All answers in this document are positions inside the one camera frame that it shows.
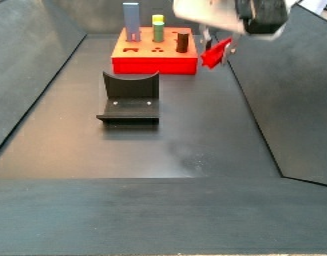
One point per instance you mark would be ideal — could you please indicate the red peg board base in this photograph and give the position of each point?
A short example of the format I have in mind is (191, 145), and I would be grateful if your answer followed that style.
(147, 57)

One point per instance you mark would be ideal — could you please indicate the brown octagonal peg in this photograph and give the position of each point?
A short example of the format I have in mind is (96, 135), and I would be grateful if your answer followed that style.
(182, 42)

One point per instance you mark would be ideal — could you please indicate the yellow cylinder peg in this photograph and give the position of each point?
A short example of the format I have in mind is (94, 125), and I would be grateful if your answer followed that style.
(158, 18)

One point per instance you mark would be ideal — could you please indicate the black curved fixture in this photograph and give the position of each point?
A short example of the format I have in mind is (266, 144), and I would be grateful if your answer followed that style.
(132, 98)

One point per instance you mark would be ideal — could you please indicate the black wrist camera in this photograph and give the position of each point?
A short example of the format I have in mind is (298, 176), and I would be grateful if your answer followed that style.
(263, 16)

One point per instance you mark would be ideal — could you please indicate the blue arch block peg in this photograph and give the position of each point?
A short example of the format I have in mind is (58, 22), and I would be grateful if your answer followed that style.
(131, 21)

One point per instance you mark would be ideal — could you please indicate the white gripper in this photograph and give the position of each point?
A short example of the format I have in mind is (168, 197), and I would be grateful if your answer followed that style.
(215, 13)

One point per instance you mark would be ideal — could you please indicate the green cylinder peg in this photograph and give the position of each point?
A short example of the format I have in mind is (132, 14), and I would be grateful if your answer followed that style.
(158, 31)

